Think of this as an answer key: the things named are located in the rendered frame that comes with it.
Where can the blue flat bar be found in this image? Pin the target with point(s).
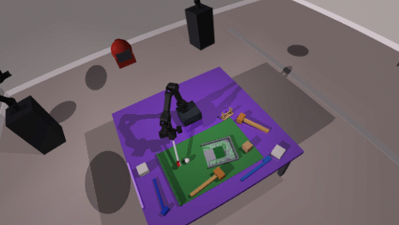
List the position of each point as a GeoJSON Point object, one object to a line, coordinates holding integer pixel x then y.
{"type": "Point", "coordinates": [265, 160]}

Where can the green flat mat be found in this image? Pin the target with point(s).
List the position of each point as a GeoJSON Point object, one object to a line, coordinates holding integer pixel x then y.
{"type": "Point", "coordinates": [189, 176]}

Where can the blue golf putter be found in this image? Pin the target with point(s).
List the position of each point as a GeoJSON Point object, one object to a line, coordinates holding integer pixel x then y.
{"type": "Point", "coordinates": [165, 209]}

